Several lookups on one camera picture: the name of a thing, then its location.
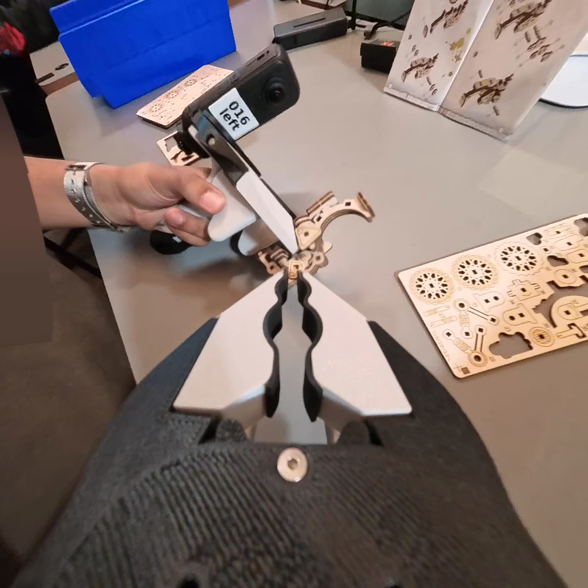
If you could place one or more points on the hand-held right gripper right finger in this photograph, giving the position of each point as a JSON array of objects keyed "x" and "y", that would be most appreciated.
[{"x": 358, "y": 358}]

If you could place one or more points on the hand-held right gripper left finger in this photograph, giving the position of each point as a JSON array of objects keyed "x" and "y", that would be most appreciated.
[{"x": 229, "y": 363}]

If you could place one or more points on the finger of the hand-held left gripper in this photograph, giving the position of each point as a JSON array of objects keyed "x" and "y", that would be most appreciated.
[{"x": 266, "y": 202}]

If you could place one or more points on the wooden puzzle model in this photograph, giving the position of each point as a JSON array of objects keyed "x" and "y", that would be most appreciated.
[{"x": 312, "y": 236}]

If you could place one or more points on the small wooden puzzle piece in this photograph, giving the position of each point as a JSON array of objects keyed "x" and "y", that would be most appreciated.
[{"x": 295, "y": 268}]

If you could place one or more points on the person's left forearm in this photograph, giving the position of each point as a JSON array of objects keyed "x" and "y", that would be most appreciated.
[{"x": 46, "y": 193}]

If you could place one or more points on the grey desk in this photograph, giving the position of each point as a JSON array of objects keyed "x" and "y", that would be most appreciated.
[{"x": 390, "y": 183}]

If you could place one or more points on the person's left hand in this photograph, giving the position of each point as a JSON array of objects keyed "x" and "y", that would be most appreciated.
[{"x": 138, "y": 193}]

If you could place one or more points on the wooden puzzle sheet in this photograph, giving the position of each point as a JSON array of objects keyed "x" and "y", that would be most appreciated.
[
  {"x": 183, "y": 99},
  {"x": 500, "y": 294}
]

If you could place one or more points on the black rectangular box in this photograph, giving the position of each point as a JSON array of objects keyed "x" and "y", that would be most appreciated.
[{"x": 312, "y": 27}]

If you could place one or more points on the blue plastic bin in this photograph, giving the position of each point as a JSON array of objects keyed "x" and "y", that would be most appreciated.
[{"x": 147, "y": 46}]

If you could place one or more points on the black box with red label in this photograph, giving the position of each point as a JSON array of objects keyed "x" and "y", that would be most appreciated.
[{"x": 376, "y": 57}]

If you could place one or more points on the person's olive clothing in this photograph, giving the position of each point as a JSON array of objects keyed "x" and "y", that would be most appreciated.
[{"x": 55, "y": 413}]

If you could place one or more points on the folded printed instruction sheet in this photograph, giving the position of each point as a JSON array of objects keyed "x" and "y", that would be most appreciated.
[{"x": 482, "y": 69}]

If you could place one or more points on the white stand base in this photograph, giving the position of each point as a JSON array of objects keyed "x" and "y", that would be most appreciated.
[{"x": 569, "y": 82}]

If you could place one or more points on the emptied wooden puzzle frame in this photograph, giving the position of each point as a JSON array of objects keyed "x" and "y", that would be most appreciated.
[{"x": 183, "y": 158}]

